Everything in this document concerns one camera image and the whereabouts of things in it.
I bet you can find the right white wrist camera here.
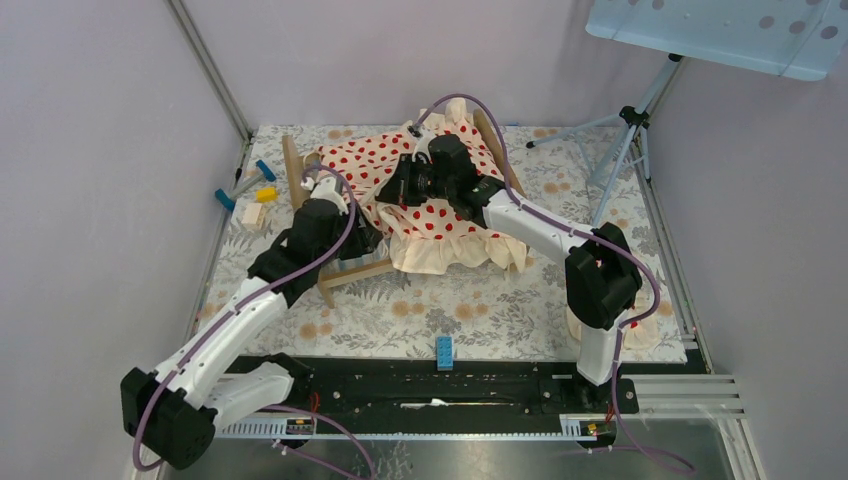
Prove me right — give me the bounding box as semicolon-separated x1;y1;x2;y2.
407;124;436;164

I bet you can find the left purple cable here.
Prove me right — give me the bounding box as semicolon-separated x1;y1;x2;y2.
131;164;379;480

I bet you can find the blue toy brick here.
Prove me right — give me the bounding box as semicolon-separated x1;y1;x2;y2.
435;336;455;372

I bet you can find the purple cable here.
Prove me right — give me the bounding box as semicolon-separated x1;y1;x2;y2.
410;93;697;477
131;164;379;480

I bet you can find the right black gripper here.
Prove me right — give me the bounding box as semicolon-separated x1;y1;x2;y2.
375;154;455;208

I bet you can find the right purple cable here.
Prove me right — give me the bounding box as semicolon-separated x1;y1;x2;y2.
410;93;697;477

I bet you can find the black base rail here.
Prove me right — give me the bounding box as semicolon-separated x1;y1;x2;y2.
228;354;613;435

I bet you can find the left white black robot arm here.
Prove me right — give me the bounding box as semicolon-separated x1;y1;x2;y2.
120;198;362;472

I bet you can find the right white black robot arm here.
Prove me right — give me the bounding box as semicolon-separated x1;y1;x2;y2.
377;134;642;412

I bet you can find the large strawberry print cushion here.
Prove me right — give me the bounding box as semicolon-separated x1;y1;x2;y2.
311;122;528;275

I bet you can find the small strawberry print pillow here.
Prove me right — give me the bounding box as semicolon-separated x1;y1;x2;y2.
564;241;660;352

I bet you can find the beige wooden toy block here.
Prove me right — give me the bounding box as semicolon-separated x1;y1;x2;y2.
241;202;266;231

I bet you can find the light blue perforated tray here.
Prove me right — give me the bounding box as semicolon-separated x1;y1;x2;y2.
586;0;847;82

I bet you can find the yellow toy block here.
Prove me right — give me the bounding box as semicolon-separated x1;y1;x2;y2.
256;187;279;203

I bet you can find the floral table mat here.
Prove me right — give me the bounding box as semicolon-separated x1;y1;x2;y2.
199;125;686;363

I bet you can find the grey tripod stand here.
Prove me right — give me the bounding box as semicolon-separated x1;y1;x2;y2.
526;54;684;226

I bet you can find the wooden pet bed frame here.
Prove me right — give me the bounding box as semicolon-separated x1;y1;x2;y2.
281;109;531;309

